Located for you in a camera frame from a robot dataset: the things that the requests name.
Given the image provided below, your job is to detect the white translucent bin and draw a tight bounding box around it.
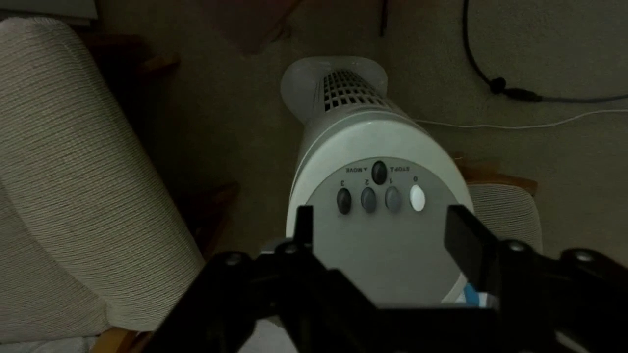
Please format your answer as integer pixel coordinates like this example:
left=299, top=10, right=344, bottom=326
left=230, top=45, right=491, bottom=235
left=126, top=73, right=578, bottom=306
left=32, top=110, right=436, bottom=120
left=450, top=153, right=546, bottom=255

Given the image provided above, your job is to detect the black floor cable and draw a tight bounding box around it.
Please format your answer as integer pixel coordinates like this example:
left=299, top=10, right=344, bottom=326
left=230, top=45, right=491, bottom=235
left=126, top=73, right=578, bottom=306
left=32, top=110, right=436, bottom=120
left=460, top=0, right=628, bottom=106
left=377, top=0, right=391, bottom=39

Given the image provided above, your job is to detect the white heater button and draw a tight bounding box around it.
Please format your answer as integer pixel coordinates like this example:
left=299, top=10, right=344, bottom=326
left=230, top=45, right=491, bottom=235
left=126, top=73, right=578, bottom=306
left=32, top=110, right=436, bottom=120
left=409, top=184, right=428, bottom=214

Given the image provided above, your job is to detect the white tower heater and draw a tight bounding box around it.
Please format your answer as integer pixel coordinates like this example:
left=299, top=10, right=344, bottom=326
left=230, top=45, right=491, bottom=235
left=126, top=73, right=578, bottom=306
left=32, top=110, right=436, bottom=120
left=281, top=55, right=477, bottom=310

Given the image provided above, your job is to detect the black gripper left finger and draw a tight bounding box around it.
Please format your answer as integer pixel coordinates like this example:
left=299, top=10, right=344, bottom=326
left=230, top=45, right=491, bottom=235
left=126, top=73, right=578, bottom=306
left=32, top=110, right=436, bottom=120
left=293, top=204, right=317, bottom=259

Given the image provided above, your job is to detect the beige fabric sofa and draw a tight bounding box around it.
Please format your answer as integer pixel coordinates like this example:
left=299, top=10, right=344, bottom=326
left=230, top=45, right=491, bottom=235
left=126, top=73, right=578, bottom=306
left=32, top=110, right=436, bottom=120
left=0, top=16, right=209, bottom=347

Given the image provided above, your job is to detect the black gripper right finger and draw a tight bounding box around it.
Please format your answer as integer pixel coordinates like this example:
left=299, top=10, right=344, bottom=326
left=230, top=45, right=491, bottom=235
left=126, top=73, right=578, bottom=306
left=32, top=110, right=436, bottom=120
left=444, top=202, right=507, bottom=310

